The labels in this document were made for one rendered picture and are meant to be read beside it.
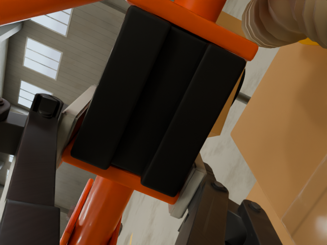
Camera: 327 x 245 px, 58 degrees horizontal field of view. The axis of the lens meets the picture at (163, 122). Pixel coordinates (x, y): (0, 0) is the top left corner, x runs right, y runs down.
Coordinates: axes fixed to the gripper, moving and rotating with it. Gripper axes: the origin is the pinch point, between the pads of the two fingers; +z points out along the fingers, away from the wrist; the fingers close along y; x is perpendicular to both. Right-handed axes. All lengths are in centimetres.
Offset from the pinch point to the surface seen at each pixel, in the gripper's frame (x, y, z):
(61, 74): -257, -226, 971
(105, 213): -3.1, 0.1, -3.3
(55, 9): 5.1, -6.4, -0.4
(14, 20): 3.7, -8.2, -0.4
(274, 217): -28, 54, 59
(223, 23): 23, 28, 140
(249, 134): 0.6, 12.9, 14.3
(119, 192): -1.7, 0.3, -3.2
